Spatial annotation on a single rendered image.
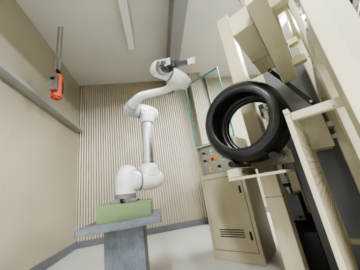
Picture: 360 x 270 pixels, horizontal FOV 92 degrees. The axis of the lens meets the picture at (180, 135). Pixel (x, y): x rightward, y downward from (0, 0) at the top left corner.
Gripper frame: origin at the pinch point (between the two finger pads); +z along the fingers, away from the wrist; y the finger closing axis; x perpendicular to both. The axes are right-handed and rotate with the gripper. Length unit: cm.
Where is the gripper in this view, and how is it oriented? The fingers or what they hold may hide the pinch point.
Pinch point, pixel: (181, 60)
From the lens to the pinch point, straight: 93.1
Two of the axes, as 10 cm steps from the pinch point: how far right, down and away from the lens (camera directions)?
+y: -8.9, 2.1, -4.0
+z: 4.4, 2.1, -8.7
